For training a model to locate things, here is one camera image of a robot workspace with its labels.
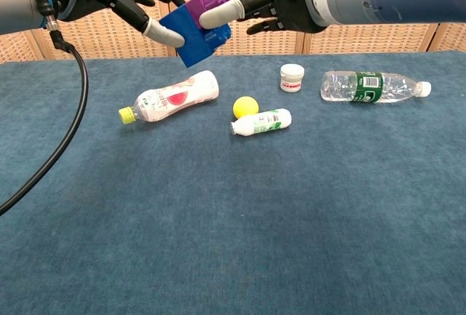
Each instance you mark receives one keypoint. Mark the small white jar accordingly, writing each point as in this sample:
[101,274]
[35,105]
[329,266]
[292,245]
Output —
[292,78]

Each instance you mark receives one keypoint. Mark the small white yogurt bottle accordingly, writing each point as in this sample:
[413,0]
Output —
[262,121]

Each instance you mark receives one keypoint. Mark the clear green label water bottle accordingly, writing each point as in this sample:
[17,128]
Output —
[371,87]

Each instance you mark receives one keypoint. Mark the woven wooden folding screen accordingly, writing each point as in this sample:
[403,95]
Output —
[109,38]

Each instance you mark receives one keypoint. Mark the yellow ball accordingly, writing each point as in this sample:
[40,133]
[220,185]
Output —
[244,107]

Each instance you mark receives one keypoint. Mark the blue purple toy block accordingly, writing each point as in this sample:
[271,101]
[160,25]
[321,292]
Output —
[191,44]

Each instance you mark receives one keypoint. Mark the purple plastic block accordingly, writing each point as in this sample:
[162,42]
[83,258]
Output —
[207,2]

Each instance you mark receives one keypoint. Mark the blue carpet table mat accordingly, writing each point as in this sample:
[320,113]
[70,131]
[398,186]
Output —
[233,202]

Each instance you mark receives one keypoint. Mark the pink label drink bottle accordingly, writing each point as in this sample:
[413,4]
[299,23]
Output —
[174,98]

